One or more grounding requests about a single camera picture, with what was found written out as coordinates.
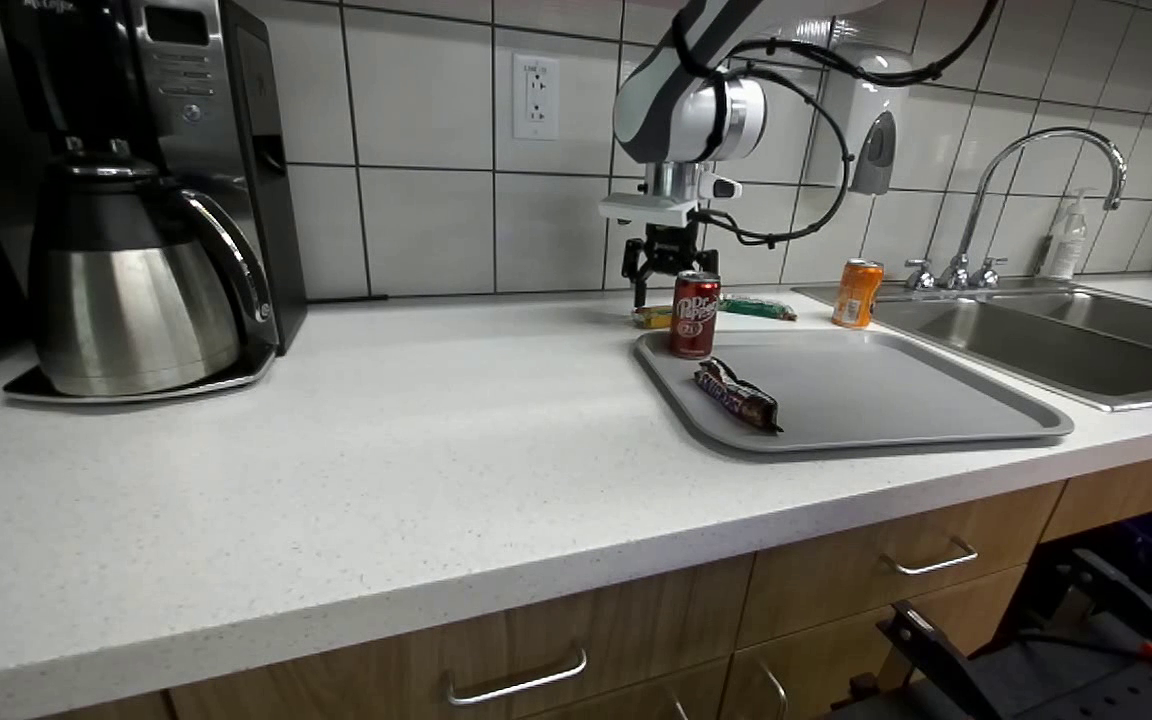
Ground chrome faucet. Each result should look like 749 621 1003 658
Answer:
900 124 1134 299

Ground gray plastic tray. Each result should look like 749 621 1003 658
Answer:
627 321 1078 462

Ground wooden lower cabinet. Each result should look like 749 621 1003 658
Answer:
53 446 1152 720

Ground black coffee maker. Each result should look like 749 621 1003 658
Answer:
0 0 314 409

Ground dark brown candy bar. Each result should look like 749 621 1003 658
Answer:
694 352 790 439

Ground clear soap bottle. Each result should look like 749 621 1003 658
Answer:
1037 195 1093 288

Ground orange soda can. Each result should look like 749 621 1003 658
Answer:
830 256 887 333

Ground small silver cabinet handle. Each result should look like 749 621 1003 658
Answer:
756 659 791 707

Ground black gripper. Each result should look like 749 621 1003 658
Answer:
620 218 730 321

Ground white wall soap dispenser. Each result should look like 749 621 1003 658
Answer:
791 15 905 200

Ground long silver drawer handle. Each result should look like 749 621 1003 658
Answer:
444 650 591 712

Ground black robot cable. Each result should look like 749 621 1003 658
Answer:
701 0 1009 251

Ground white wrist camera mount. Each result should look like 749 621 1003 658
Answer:
595 192 749 234

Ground white wall outlet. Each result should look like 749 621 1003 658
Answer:
513 54 563 143

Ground red soda can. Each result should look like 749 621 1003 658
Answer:
663 264 724 359

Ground stainless steel sink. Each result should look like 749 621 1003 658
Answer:
870 280 1152 414

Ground steel coffee carafe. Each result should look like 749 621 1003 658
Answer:
24 155 285 399

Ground short silver drawer handle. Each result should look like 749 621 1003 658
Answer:
887 537 983 583

